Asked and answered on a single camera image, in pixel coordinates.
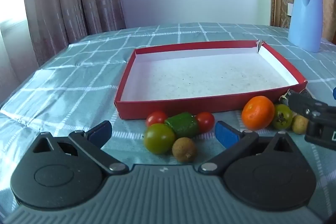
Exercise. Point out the green pepper piece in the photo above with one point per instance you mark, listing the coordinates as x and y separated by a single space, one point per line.
183 125

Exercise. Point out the green tomato with calyx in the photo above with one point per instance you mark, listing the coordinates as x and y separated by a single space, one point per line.
282 117

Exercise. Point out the green checked tablecloth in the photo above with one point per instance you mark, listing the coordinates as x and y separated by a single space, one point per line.
78 82

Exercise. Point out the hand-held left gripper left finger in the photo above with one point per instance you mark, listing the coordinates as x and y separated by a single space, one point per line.
101 130

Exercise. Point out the orange tomato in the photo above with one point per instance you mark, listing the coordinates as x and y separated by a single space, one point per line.
257 113

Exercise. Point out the white wall switch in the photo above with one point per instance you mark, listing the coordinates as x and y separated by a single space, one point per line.
290 9

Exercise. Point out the smooth green tomato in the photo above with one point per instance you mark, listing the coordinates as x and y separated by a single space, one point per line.
159 138

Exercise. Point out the red cherry tomato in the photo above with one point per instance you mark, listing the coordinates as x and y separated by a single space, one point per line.
156 118
206 121

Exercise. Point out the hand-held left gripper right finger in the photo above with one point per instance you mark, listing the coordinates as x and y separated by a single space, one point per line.
225 133

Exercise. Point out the red cardboard box tray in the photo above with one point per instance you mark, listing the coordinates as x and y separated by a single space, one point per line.
199 77

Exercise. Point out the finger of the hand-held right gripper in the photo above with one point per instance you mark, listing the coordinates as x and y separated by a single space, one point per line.
308 106
334 94

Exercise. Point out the light blue kettle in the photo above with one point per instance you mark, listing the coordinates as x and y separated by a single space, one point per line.
305 22

